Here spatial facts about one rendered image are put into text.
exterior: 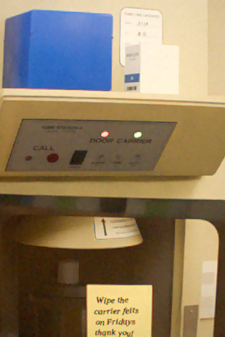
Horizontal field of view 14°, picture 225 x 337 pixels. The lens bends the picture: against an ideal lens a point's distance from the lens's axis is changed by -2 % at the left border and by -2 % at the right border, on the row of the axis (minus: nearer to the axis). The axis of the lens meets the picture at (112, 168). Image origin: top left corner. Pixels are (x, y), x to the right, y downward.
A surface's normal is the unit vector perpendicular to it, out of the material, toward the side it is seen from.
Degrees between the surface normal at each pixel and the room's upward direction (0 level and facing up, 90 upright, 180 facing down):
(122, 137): 135
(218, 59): 90
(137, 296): 90
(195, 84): 90
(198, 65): 90
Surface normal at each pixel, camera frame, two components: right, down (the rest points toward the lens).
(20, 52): -0.91, 0.00
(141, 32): 0.41, 0.06
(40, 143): 0.28, 0.75
